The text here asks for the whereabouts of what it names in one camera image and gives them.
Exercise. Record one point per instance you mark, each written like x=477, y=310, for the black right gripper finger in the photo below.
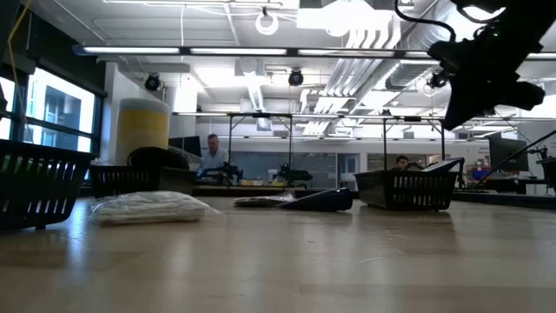
x=462, y=111

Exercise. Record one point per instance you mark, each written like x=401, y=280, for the clear bag with black item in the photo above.
x=156, y=158
x=265, y=201
x=184, y=153

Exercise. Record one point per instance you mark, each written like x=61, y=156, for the clear vanity pack bag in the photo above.
x=152, y=208

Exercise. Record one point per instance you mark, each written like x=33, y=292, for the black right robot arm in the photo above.
x=530, y=21

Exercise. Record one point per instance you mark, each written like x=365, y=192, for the black background robot arm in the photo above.
x=223, y=174
x=295, y=175

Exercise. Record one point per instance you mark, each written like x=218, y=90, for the black background monitor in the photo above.
x=508, y=152

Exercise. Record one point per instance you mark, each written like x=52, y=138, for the person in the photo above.
x=215, y=154
x=401, y=163

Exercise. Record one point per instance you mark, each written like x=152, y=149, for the black plastic basket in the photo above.
x=373, y=191
x=39, y=150
x=178, y=184
x=548, y=174

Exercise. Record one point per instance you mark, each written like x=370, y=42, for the black ceiling spotlight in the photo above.
x=295, y=77
x=152, y=82

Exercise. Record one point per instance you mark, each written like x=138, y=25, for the yellow canister with white lid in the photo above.
x=141, y=130

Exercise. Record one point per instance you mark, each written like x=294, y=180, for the black bar with light strips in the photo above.
x=130, y=50

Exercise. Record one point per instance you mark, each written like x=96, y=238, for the large window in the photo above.
x=61, y=104

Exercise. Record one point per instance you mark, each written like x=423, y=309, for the black ceiling camera device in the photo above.
x=436, y=81

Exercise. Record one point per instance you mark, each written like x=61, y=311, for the silver ventilation duct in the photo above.
x=417, y=35

